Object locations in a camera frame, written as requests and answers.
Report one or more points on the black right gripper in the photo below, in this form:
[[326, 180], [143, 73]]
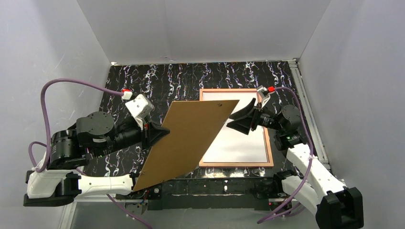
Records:
[[256, 117]]

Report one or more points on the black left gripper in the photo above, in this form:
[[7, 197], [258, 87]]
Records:
[[147, 132]]

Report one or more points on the printed photo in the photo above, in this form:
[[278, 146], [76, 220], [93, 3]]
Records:
[[231, 146]]

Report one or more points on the brown backing board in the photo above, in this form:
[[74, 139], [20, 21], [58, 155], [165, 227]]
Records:
[[193, 127]]

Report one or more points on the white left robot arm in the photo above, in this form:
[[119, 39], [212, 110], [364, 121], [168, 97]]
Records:
[[96, 135]]

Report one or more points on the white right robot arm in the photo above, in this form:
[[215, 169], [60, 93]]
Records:
[[334, 205]]

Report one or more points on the aluminium right side rail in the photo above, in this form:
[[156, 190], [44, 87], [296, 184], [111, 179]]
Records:
[[318, 144]]

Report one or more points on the aluminium rail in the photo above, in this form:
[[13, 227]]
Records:
[[204, 193], [318, 144]]

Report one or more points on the aluminium front rail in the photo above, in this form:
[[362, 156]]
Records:
[[204, 193]]

